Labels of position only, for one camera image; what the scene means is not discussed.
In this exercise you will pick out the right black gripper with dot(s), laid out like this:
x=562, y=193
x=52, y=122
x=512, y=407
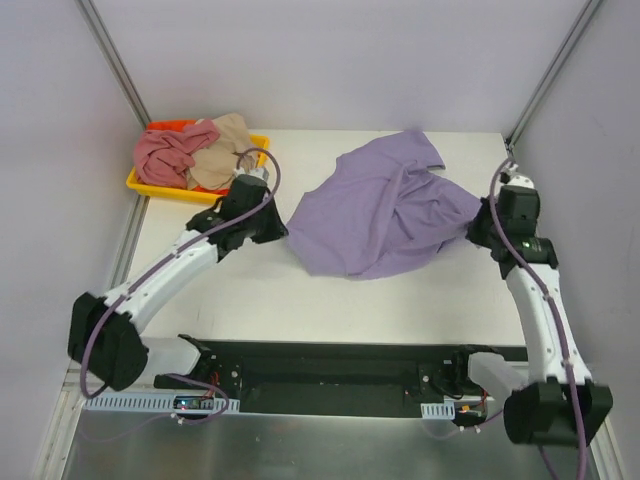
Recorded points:
x=481, y=226

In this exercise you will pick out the left aluminium frame post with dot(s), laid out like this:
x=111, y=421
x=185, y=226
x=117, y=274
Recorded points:
x=110, y=52

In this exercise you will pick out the purple t shirt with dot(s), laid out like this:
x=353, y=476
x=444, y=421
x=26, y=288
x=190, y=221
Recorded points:
x=384, y=211

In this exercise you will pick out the aluminium front rail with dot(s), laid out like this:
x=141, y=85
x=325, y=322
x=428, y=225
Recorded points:
x=207, y=369

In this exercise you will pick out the pink t shirt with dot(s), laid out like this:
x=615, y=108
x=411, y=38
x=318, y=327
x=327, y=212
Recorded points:
x=163, y=157

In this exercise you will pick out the left white cable duct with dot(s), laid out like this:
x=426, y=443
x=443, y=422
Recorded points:
x=161, y=403

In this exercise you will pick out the beige t shirt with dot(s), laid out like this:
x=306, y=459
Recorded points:
x=215, y=164

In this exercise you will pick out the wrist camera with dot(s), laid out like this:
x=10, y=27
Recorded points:
x=517, y=179
x=259, y=173

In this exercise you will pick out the white cable duct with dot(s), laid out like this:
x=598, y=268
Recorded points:
x=161, y=403
x=445, y=410

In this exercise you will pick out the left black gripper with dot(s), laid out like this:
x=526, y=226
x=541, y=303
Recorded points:
x=267, y=223

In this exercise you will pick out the yellow plastic bin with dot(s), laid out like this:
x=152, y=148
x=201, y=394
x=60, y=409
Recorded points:
x=261, y=143

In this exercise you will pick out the right aluminium frame post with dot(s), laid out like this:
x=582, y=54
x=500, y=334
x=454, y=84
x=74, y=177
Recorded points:
x=570, y=42

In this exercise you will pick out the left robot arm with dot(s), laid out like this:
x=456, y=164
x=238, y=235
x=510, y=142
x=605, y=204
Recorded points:
x=106, y=334

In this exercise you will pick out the right white cable duct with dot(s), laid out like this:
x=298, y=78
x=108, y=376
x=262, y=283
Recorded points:
x=445, y=410

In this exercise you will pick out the aluminium frame post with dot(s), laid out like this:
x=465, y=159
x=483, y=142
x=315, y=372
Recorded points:
x=570, y=42
x=110, y=52

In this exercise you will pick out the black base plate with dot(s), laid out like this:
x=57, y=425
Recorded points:
x=353, y=380

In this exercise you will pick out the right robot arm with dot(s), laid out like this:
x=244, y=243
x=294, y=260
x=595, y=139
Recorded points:
x=557, y=403

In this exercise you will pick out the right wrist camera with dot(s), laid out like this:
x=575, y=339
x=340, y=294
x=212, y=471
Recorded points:
x=517, y=179

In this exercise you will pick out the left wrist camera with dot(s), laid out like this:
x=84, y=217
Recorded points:
x=259, y=173

